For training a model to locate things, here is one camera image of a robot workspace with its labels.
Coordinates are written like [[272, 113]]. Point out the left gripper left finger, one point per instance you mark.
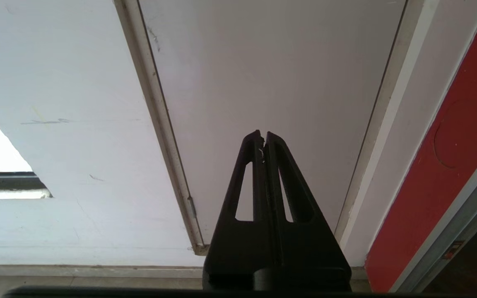
[[244, 248]]

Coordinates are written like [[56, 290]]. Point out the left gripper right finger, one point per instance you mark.
[[309, 248]]

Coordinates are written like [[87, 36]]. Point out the small door hinge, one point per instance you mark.
[[191, 207]]

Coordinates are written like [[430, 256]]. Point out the red cabinet door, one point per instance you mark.
[[441, 174]]

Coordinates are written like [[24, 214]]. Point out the white access door panel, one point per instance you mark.
[[263, 82]]

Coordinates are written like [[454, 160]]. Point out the dark window frame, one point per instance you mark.
[[6, 182]]

